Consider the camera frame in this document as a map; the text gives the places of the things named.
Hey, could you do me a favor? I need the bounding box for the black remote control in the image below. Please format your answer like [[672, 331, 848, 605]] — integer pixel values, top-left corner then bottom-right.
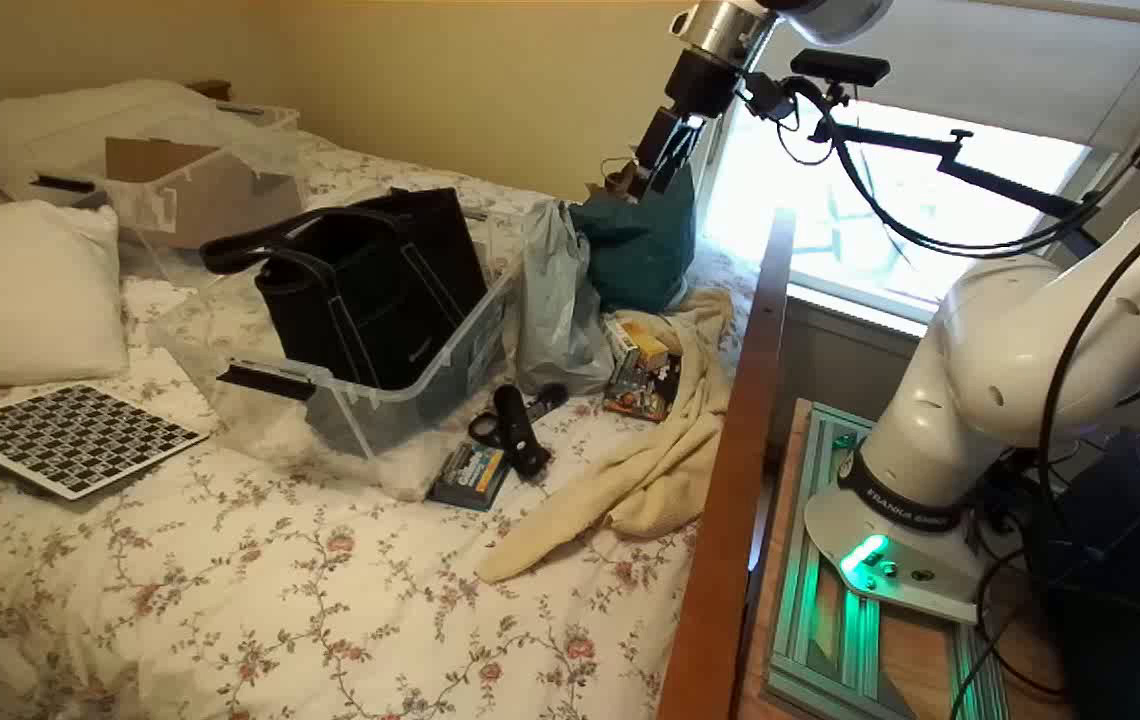
[[491, 385, 554, 478]]

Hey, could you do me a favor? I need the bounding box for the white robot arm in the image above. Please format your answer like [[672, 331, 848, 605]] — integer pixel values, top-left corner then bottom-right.
[[670, 0, 1140, 625]]

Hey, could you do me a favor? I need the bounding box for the grey plastic bag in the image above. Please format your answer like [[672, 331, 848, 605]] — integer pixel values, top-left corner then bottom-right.
[[515, 199, 614, 391]]

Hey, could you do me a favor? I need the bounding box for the teal fabric bag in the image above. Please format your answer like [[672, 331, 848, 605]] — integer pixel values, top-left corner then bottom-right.
[[570, 162, 696, 313]]

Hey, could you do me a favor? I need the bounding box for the black fabric bag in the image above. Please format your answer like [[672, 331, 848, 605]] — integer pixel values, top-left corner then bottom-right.
[[202, 187, 488, 387]]

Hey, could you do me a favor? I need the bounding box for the colourful snack packet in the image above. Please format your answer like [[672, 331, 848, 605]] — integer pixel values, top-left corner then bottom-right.
[[604, 356, 680, 425]]

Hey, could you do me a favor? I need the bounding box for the small black device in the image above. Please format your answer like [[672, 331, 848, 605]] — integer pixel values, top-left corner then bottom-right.
[[470, 413, 499, 446]]

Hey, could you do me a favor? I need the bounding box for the dark battery pack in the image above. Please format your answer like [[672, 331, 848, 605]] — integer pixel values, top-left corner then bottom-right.
[[427, 444, 509, 510]]

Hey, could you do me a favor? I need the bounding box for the cream cloth towel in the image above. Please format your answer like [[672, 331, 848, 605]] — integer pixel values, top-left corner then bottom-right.
[[478, 287, 731, 583]]

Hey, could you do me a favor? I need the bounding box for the clear plastic bin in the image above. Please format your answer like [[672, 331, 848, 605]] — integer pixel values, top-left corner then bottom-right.
[[214, 256, 527, 462]]

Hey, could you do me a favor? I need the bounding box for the wooden bed footboard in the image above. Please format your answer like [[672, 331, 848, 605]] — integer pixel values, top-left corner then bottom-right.
[[658, 211, 791, 720]]

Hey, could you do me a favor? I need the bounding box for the floral bed sheet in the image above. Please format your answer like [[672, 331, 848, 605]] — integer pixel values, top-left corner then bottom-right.
[[0, 259, 696, 720]]

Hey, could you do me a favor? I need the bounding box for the cardboard box in bin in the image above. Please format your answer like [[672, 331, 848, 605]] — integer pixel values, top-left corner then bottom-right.
[[102, 135, 301, 247]]

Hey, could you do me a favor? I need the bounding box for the black white calibration board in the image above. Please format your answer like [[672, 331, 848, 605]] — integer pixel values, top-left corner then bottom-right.
[[0, 385, 202, 499]]

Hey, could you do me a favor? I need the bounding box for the white plastic sheet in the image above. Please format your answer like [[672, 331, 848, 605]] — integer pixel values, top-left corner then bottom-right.
[[0, 78, 301, 199]]

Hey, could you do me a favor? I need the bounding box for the white pillow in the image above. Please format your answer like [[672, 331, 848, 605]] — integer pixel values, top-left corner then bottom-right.
[[0, 199, 124, 385]]

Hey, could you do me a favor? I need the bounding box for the dark blue container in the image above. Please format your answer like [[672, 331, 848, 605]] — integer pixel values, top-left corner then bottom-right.
[[1028, 434, 1140, 720]]

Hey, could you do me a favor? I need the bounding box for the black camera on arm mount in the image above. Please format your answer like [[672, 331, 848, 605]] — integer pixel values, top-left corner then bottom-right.
[[740, 49, 1096, 259]]

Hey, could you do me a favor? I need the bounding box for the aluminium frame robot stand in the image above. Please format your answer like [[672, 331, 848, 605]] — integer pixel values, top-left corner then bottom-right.
[[754, 399, 1013, 720]]

